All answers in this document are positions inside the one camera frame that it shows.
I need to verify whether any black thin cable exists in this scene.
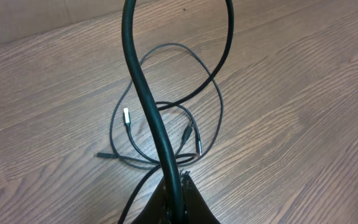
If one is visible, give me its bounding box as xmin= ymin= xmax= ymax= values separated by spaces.
xmin=121 ymin=0 xmax=235 ymax=224

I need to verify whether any black USB-A cable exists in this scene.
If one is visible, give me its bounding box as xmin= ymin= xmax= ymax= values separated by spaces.
xmin=109 ymin=42 xmax=225 ymax=171

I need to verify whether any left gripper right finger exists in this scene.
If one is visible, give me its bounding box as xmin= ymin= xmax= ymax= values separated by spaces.
xmin=181 ymin=171 xmax=220 ymax=224

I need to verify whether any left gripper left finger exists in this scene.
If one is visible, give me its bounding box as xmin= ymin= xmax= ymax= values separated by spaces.
xmin=132 ymin=179 xmax=170 ymax=224

